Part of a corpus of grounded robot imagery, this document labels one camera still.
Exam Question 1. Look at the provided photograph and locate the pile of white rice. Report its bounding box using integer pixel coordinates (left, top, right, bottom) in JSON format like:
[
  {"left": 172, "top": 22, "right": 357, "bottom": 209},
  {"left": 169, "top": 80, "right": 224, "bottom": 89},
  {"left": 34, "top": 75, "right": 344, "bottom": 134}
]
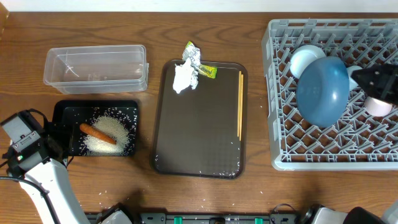
[{"left": 73, "top": 107, "right": 137, "bottom": 156}]

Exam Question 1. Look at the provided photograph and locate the left wooden chopstick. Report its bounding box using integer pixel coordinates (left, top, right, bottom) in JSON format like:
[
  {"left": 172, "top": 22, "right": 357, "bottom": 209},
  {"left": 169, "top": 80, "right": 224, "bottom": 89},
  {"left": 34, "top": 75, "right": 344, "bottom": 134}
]
[{"left": 238, "top": 71, "right": 242, "bottom": 140}]

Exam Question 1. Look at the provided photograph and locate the light blue bowl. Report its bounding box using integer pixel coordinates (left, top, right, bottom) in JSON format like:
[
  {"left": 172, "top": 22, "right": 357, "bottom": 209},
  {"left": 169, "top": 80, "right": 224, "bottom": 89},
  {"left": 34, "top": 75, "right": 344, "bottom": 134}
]
[{"left": 290, "top": 45, "right": 326, "bottom": 78}]

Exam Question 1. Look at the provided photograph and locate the orange carrot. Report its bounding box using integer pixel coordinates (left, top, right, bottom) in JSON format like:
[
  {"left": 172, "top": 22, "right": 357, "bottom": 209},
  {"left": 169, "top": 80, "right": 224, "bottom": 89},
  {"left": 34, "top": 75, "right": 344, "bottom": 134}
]
[{"left": 79, "top": 123, "right": 116, "bottom": 145}]

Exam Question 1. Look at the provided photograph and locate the brown serving tray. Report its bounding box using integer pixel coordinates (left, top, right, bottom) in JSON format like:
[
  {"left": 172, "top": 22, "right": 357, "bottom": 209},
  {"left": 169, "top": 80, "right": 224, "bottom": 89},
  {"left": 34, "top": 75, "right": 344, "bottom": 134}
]
[{"left": 151, "top": 60, "right": 248, "bottom": 179}]

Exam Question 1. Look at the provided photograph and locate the right wooden chopstick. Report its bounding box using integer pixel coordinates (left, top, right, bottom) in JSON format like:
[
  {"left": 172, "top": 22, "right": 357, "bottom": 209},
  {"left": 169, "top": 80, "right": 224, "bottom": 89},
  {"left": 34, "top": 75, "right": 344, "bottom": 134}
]
[{"left": 239, "top": 73, "right": 244, "bottom": 141}]

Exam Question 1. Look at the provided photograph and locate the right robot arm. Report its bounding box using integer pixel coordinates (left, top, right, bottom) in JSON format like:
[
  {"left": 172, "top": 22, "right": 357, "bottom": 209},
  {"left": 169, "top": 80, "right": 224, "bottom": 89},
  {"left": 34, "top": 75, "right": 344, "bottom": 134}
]
[{"left": 297, "top": 64, "right": 397, "bottom": 224}]

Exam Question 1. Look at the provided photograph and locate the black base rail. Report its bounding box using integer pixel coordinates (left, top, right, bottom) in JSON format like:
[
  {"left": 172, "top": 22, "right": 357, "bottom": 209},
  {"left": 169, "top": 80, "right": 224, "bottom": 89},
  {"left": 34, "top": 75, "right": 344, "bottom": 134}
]
[{"left": 85, "top": 212, "right": 299, "bottom": 224}]

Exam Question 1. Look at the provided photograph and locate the crumpled silver foil wrapper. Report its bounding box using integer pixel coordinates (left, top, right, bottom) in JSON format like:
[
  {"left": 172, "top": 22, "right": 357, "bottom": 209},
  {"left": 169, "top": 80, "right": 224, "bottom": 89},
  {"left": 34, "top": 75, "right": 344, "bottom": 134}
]
[{"left": 182, "top": 41, "right": 201, "bottom": 67}]

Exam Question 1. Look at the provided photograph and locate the white pink cup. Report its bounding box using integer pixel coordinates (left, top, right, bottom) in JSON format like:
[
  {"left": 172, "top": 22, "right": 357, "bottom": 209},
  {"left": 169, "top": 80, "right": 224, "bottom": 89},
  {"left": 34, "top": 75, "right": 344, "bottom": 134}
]
[{"left": 364, "top": 96, "right": 392, "bottom": 117}]

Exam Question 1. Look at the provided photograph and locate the wooden chopstick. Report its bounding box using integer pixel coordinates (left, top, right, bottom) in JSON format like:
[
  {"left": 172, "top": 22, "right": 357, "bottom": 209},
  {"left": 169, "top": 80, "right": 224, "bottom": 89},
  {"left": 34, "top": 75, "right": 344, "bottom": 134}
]
[
  {"left": 238, "top": 71, "right": 242, "bottom": 140},
  {"left": 239, "top": 73, "right": 244, "bottom": 141}
]

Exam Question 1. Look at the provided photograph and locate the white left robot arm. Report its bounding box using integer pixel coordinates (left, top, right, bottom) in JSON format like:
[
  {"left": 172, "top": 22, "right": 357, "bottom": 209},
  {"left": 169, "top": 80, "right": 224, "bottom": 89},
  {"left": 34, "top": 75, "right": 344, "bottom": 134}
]
[{"left": 1, "top": 117, "right": 90, "bottom": 223}]

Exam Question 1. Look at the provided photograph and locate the clear plastic bin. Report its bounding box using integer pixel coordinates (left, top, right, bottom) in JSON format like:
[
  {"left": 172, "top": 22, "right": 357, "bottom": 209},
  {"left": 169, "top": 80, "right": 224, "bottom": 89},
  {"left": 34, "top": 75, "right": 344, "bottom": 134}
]
[{"left": 43, "top": 45, "right": 149, "bottom": 95}]

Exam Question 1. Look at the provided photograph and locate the grey dishwasher rack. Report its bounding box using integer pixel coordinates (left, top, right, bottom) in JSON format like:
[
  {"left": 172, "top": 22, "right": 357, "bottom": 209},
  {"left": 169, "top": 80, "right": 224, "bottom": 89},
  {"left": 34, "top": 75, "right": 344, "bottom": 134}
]
[{"left": 261, "top": 19, "right": 397, "bottom": 170}]

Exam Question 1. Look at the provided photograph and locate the crumpled white napkin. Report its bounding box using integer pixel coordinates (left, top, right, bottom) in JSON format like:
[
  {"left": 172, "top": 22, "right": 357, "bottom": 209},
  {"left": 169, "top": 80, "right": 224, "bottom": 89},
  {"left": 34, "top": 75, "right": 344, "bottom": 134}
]
[{"left": 172, "top": 58, "right": 198, "bottom": 94}]

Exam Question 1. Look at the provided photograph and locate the black rectangular tray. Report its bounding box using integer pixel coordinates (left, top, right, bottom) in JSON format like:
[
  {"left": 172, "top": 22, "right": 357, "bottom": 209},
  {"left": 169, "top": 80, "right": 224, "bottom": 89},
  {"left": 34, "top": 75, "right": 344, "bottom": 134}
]
[{"left": 52, "top": 100, "right": 139, "bottom": 156}]

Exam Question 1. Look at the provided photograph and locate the yellow snack packet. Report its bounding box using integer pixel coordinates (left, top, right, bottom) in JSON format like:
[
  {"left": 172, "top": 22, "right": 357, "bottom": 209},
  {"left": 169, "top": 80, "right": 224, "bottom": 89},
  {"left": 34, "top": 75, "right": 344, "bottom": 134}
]
[{"left": 197, "top": 64, "right": 218, "bottom": 78}]

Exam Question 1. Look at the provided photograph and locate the light blue cup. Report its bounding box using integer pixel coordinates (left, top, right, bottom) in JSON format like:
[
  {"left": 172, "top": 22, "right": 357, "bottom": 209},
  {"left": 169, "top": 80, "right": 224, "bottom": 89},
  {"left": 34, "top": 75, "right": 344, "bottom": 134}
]
[{"left": 345, "top": 65, "right": 364, "bottom": 92}]

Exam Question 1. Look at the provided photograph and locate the dark blue plate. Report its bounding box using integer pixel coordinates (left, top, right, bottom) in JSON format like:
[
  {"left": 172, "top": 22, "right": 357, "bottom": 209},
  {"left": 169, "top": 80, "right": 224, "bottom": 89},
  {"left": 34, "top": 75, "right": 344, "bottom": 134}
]
[{"left": 296, "top": 56, "right": 349, "bottom": 128}]

